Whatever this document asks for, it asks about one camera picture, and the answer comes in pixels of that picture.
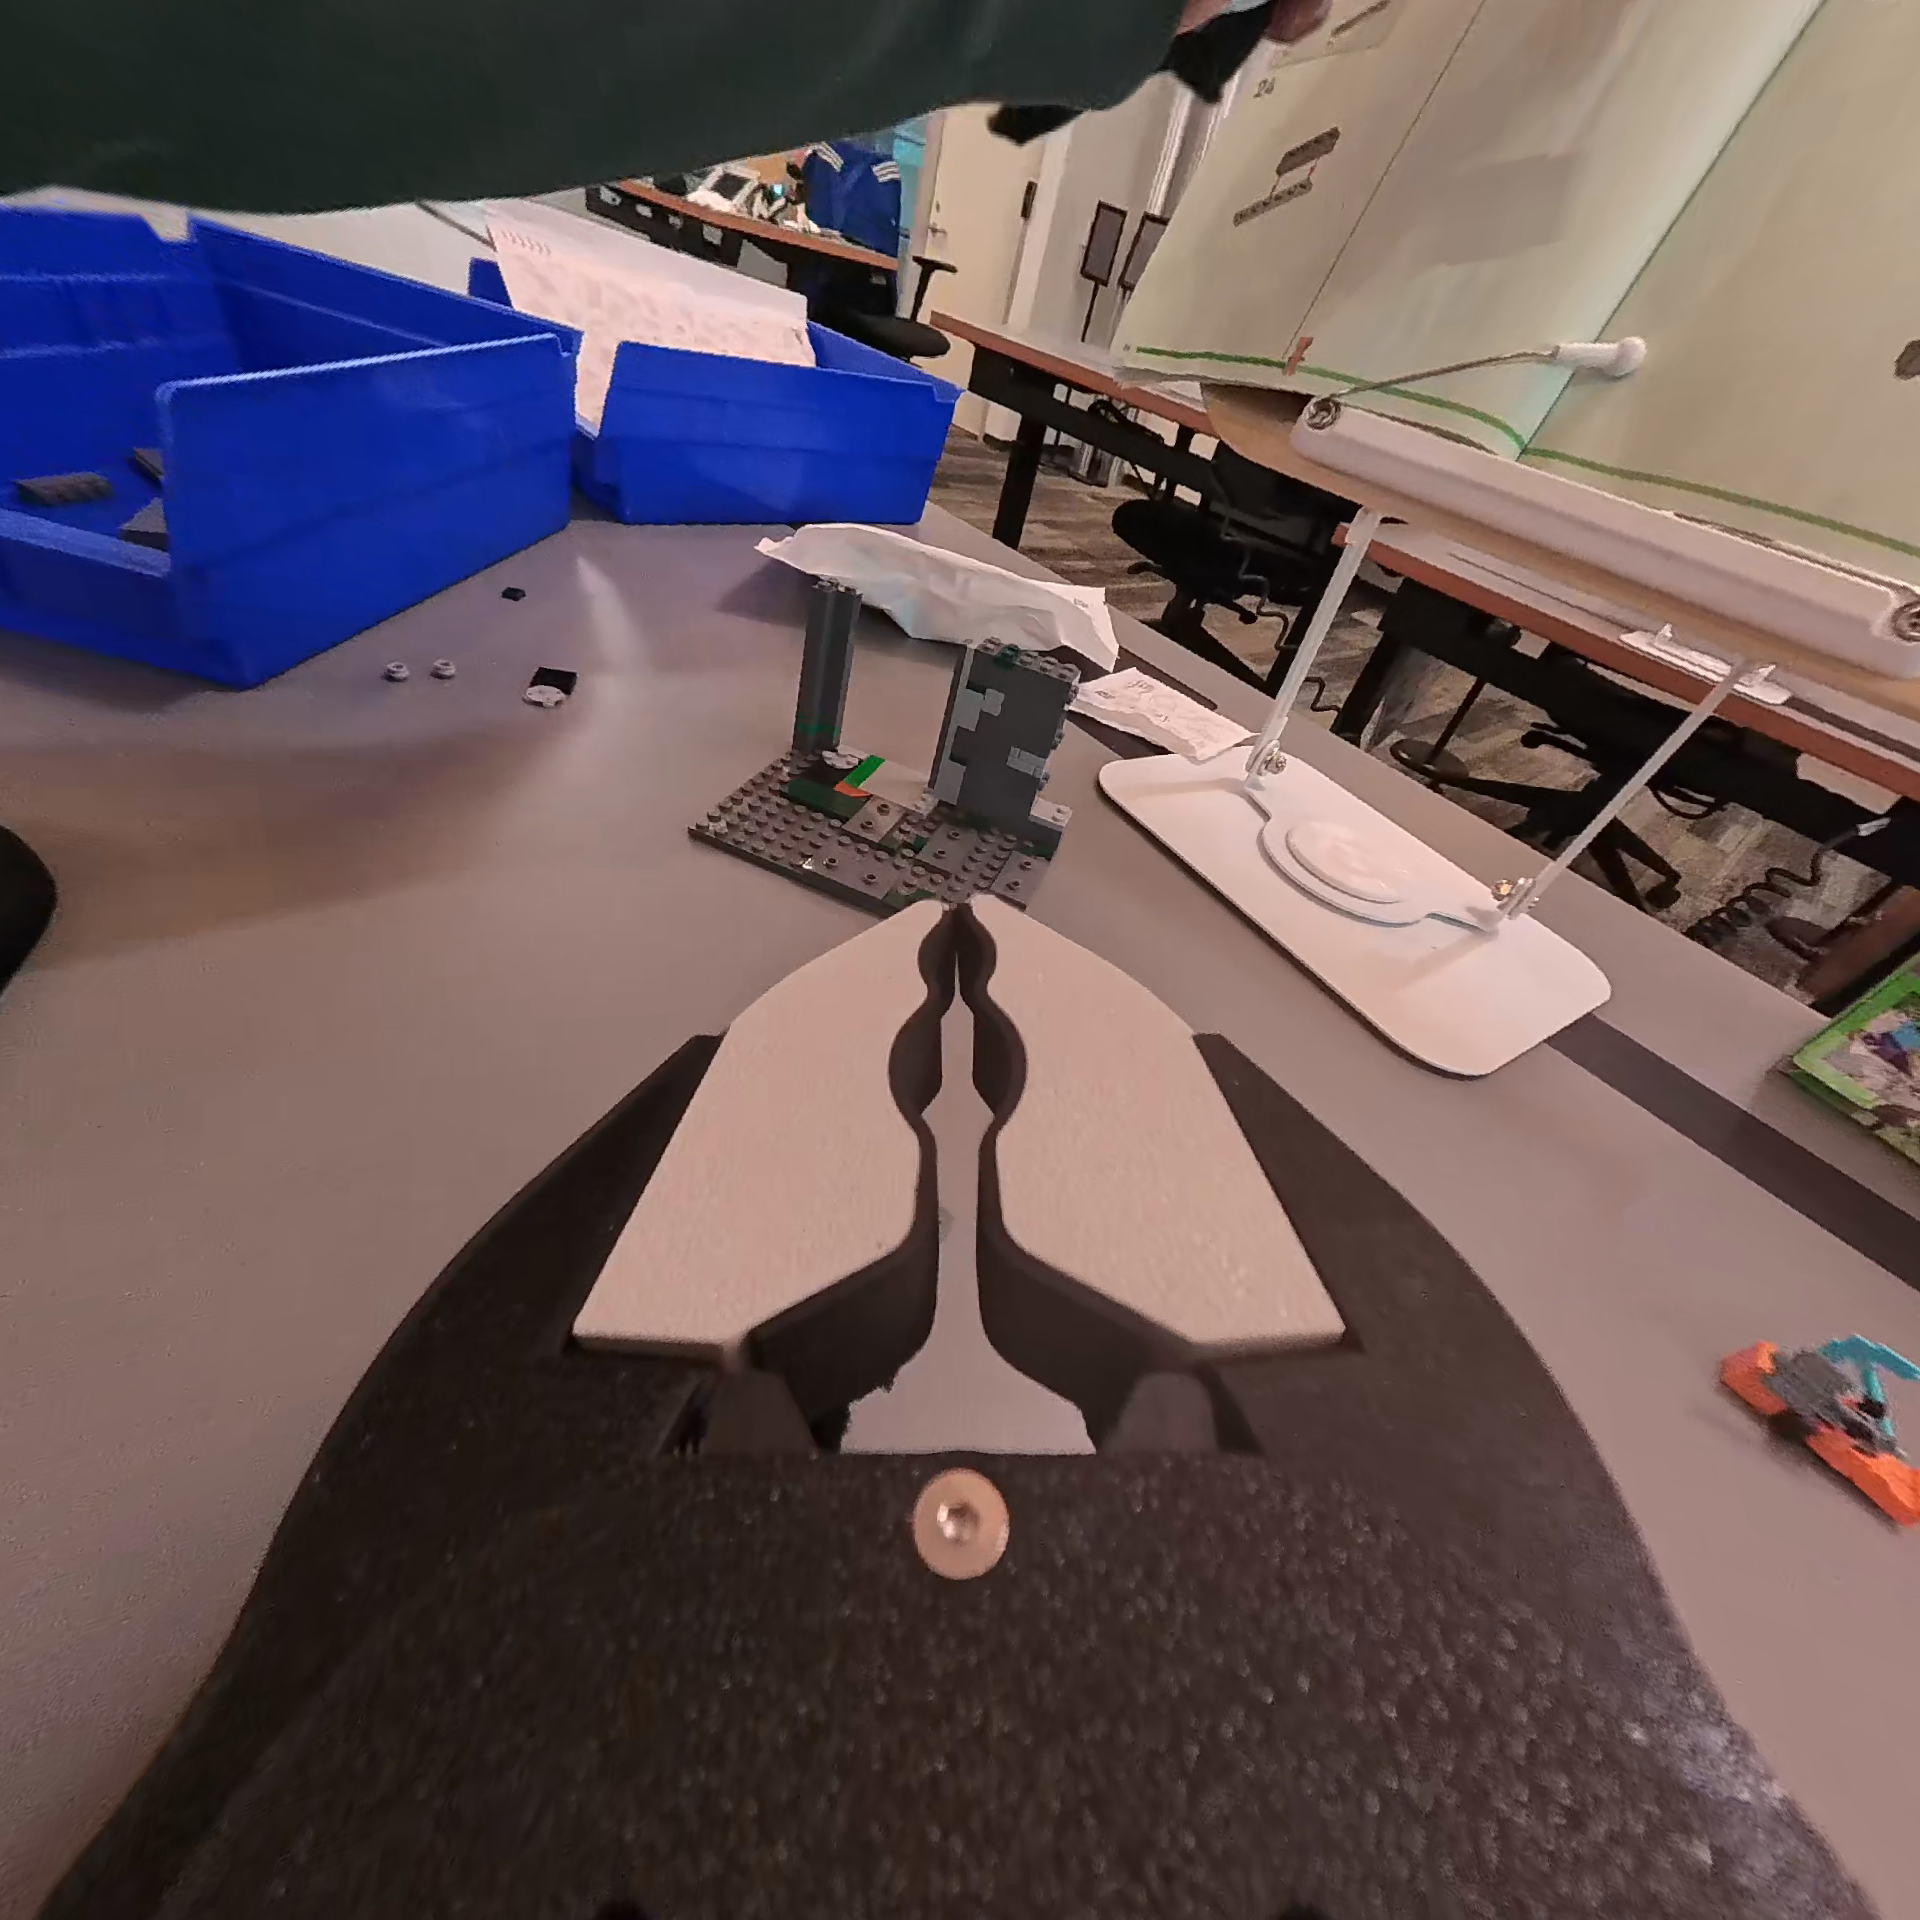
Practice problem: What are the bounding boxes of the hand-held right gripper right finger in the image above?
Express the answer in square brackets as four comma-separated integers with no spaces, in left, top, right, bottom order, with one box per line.
[965,896,1348,1449]

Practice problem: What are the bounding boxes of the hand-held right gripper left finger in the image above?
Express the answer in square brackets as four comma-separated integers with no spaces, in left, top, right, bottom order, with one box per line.
[571,901,965,1451]

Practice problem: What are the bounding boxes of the grey brick baseplate build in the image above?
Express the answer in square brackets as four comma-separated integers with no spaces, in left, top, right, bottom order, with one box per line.
[689,577,1085,921]

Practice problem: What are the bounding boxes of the person's left forearm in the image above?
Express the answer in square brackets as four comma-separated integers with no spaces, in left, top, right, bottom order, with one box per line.
[0,0,1203,213]

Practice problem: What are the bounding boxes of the grey desk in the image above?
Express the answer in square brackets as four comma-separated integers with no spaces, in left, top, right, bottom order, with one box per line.
[0,188,1920,1920]

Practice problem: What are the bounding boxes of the wood-edged office desk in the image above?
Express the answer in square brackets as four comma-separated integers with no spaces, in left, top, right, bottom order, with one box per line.
[928,307,1920,841]
[584,177,903,280]

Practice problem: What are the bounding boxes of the person's left hand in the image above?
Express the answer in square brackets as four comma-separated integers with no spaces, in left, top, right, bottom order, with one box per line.
[1163,0,1336,108]

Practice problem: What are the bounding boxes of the white book stand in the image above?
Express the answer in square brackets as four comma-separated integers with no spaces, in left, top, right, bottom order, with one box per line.
[1097,336,1920,1079]

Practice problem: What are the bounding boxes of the crumpled white paper bag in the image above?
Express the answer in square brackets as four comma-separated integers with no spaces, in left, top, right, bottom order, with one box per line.
[755,522,1123,673]

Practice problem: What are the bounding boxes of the black office chair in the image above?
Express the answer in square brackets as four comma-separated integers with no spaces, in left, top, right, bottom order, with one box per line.
[854,256,961,362]
[1112,451,1299,650]

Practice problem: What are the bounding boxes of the orange teal brick figure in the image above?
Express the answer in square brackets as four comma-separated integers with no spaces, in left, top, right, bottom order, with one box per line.
[1717,1336,1920,1528]

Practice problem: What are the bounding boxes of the green toy set box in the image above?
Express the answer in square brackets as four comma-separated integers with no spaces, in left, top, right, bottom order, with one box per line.
[1782,961,1920,1163]

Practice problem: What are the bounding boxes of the blue storage bin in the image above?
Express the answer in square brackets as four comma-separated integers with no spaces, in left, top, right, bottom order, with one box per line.
[0,201,583,693]
[469,259,965,529]

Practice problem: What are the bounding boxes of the large printed paper bag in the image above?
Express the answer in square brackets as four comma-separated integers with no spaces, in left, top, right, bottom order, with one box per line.
[483,208,823,425]

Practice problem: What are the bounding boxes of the blue striped jacket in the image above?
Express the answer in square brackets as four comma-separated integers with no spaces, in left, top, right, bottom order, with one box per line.
[795,137,911,256]

